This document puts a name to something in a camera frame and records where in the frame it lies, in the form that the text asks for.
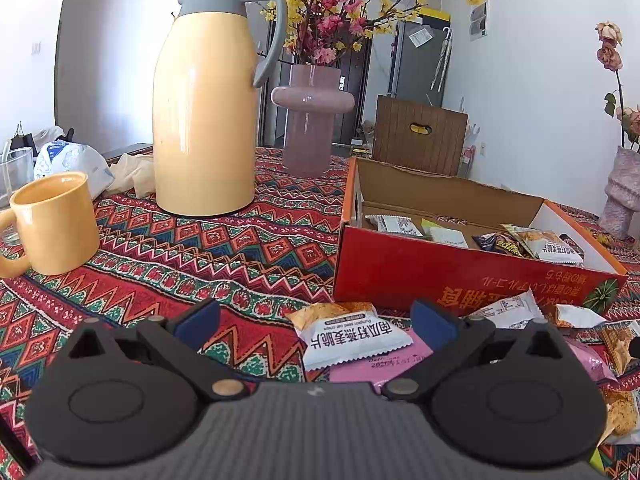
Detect silver white snack packet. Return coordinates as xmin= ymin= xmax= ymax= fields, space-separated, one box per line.
xmin=466 ymin=289 xmax=606 ymax=330

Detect pink snack packet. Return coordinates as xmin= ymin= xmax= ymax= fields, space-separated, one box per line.
xmin=329 ymin=328 xmax=433 ymax=393

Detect white oat crisp packet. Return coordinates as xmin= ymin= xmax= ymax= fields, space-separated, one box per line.
xmin=366 ymin=214 xmax=423 ymax=238

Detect small cracker packet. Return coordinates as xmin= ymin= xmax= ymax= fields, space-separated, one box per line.
xmin=503 ymin=224 xmax=584 ymax=266
xmin=599 ymin=320 xmax=639 ymax=377

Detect small pink packet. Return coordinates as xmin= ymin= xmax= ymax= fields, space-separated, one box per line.
xmin=565 ymin=337 xmax=618 ymax=385

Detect green snack packet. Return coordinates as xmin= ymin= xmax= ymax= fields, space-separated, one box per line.
xmin=421 ymin=218 xmax=469 ymax=248

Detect orange cracker packet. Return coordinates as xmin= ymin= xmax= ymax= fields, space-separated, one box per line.
xmin=600 ymin=389 xmax=639 ymax=445

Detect patterned red tablecloth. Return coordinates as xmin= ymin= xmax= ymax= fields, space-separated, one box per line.
xmin=1 ymin=148 xmax=639 ymax=478

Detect red cardboard box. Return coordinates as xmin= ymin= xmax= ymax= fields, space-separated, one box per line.
xmin=333 ymin=157 xmax=627 ymax=315

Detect yellow ceramic mug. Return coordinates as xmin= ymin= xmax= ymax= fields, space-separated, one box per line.
xmin=1 ymin=171 xmax=100 ymax=278

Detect brown wooden chair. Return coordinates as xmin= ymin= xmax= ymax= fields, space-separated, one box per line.
xmin=372 ymin=96 xmax=468 ymax=176

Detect white plastic bag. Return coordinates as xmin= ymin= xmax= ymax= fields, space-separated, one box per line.
xmin=34 ymin=141 xmax=115 ymax=200

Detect textured pink tall vase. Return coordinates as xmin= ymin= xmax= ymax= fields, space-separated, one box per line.
xmin=599 ymin=146 xmax=640 ymax=240

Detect clear glass cup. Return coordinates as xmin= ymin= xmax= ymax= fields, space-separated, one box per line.
xmin=0 ymin=148 xmax=35 ymax=209

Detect grey refrigerator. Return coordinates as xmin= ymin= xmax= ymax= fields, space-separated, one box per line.
xmin=387 ymin=9 xmax=452 ymax=107

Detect yellow thermos jug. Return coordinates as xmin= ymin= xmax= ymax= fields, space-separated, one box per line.
xmin=152 ymin=0 xmax=288 ymax=217

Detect dried pink roses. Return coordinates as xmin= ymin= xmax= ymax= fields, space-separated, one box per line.
xmin=594 ymin=21 xmax=639 ymax=152

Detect pink ring vase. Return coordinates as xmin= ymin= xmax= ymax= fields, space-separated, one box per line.
xmin=271 ymin=64 xmax=355 ymax=178

